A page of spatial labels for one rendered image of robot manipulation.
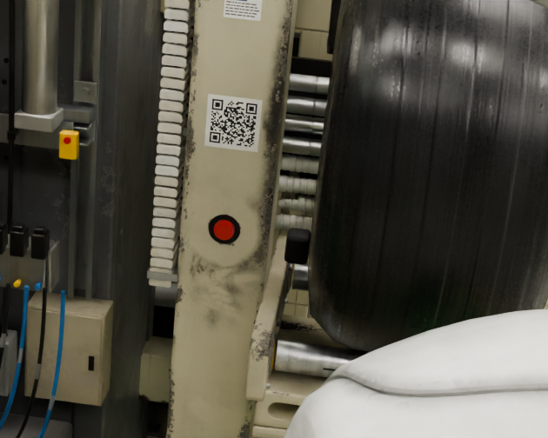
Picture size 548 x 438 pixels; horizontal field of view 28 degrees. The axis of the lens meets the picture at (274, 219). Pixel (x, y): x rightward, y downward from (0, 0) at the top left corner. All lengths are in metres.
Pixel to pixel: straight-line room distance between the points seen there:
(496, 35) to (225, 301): 0.57
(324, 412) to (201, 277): 1.30
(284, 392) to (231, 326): 0.14
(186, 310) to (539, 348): 1.35
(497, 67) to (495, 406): 1.06
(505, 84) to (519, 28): 0.08
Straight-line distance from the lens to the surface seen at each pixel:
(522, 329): 0.31
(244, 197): 1.55
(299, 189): 1.96
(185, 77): 1.55
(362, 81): 1.32
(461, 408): 0.29
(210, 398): 1.69
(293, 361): 1.56
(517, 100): 1.32
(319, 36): 2.06
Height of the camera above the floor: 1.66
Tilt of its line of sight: 22 degrees down
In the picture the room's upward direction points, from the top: 6 degrees clockwise
